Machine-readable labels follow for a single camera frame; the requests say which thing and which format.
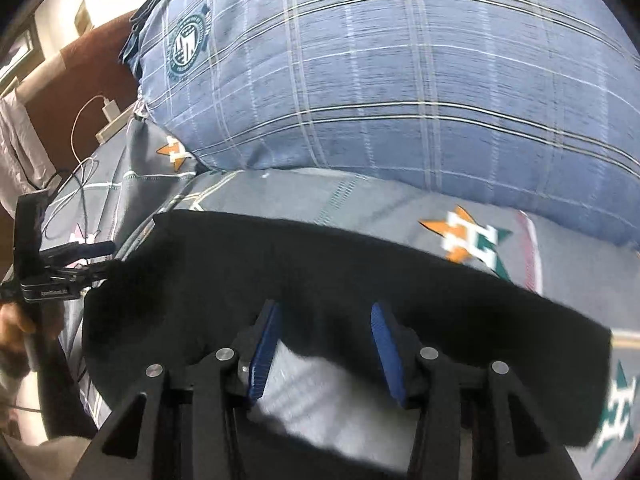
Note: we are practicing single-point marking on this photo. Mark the grey patterned bed sheet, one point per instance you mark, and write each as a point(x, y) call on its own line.
point(314, 399)

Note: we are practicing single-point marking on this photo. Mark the blue plaid pillow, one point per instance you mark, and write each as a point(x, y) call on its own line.
point(529, 104)

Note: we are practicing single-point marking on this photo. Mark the brown wooden headboard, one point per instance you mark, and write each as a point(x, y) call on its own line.
point(54, 92)

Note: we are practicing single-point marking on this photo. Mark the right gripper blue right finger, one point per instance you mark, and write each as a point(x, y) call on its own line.
point(398, 348)

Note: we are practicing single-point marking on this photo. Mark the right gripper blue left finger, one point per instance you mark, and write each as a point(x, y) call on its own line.
point(256, 346)

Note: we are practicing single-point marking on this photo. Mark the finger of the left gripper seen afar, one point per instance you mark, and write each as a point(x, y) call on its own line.
point(77, 261)

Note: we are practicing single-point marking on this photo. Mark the black pants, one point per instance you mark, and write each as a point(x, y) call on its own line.
point(526, 375)

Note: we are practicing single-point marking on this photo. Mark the grey cloth on headboard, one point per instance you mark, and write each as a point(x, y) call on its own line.
point(25, 165)

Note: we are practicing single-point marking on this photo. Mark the person's left hand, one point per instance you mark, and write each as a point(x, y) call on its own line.
point(15, 325)

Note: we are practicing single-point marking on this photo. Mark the framed wall picture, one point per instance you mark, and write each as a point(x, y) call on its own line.
point(24, 56)

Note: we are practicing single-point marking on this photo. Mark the white charger with cable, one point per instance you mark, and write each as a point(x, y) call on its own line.
point(83, 171)

